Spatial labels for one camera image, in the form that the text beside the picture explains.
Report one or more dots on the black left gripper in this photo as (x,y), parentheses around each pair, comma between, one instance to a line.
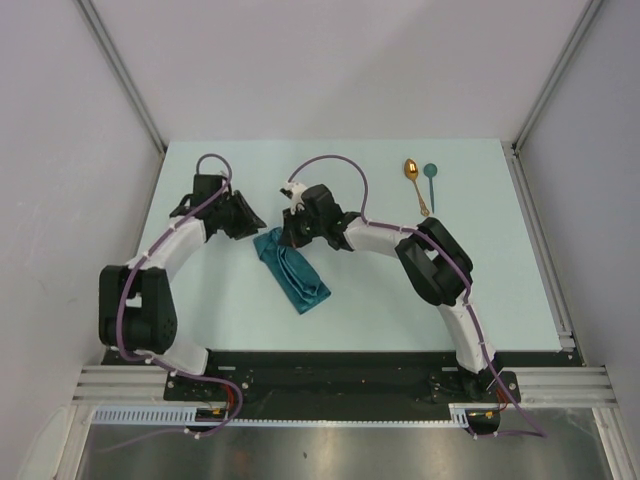
(248,224)

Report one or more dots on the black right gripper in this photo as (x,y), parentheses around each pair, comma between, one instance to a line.
(291,237)

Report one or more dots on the teal satin napkin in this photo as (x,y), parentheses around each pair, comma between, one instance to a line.
(300,282)

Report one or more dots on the gold metal spoon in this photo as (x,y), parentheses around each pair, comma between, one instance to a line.
(411,172)

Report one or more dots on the teal plastic spoon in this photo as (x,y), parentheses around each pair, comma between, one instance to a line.
(430,170)

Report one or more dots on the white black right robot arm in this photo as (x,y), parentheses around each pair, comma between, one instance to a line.
(438,269)

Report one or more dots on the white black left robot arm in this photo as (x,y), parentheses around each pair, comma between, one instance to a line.
(137,312)

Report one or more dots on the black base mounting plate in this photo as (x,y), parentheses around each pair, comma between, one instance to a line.
(374,387)

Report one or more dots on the white slotted cable duct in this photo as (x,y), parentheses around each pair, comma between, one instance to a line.
(186,417)

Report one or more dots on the left aluminium corner post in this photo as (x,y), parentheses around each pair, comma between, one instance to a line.
(115,62)

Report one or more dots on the aluminium corner post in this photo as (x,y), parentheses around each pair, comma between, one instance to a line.
(115,62)
(575,40)

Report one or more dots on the right aluminium side rail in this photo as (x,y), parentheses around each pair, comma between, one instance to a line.
(547,269)

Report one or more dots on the aluminium front frame rail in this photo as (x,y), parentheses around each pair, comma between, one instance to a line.
(556,387)

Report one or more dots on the right aluminium corner post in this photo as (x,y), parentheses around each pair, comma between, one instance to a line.
(575,40)

